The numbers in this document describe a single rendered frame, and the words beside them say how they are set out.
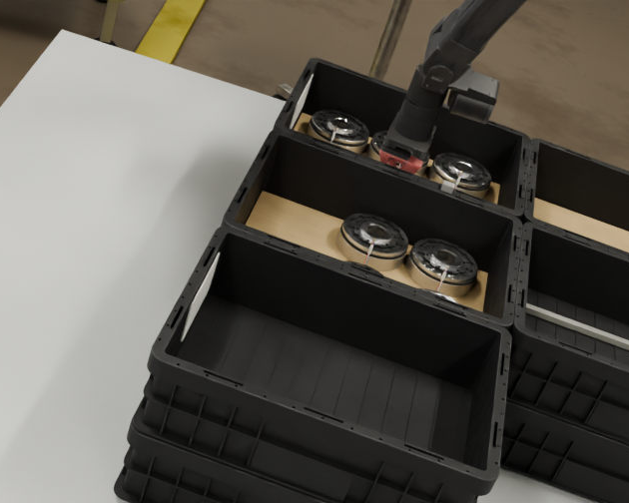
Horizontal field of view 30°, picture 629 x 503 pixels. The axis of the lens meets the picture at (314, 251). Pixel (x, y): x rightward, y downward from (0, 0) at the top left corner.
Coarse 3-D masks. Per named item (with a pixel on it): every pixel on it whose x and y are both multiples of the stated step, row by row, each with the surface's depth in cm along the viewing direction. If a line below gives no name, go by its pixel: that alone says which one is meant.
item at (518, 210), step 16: (320, 64) 202; (304, 80) 194; (368, 80) 201; (288, 112) 183; (448, 112) 201; (288, 128) 178; (496, 128) 201; (320, 144) 177; (528, 144) 199; (368, 160) 178; (528, 160) 194; (416, 176) 178; (496, 208) 177
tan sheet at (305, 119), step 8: (304, 120) 204; (296, 128) 201; (304, 128) 202; (368, 144) 204; (432, 160) 206; (424, 176) 201; (496, 184) 206; (488, 192) 203; (496, 192) 204; (488, 200) 200; (496, 200) 201
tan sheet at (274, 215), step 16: (256, 208) 177; (272, 208) 178; (288, 208) 179; (304, 208) 181; (256, 224) 173; (272, 224) 174; (288, 224) 176; (304, 224) 177; (320, 224) 178; (336, 224) 180; (288, 240) 172; (304, 240) 173; (320, 240) 175; (336, 256) 172; (384, 272) 172; (400, 272) 174; (480, 272) 180; (480, 288) 176; (464, 304) 172; (480, 304) 173
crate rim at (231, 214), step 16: (272, 144) 173; (304, 144) 176; (256, 160) 168; (352, 160) 176; (256, 176) 164; (384, 176) 176; (400, 176) 176; (240, 192) 159; (432, 192) 176; (240, 208) 156; (480, 208) 176; (224, 224) 153; (240, 224) 153; (512, 224) 175; (272, 240) 152; (512, 240) 171; (320, 256) 152; (512, 256) 167; (368, 272) 153; (512, 272) 163; (400, 288) 152; (416, 288) 153; (512, 288) 160; (448, 304) 152; (512, 304) 156; (496, 320) 152; (512, 320) 153
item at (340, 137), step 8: (320, 112) 202; (328, 112) 203; (336, 112) 203; (312, 120) 199; (320, 120) 200; (352, 120) 203; (320, 128) 197; (328, 128) 198; (360, 128) 202; (328, 136) 196; (336, 136) 196; (344, 136) 197; (352, 136) 198; (360, 136) 199; (352, 144) 197
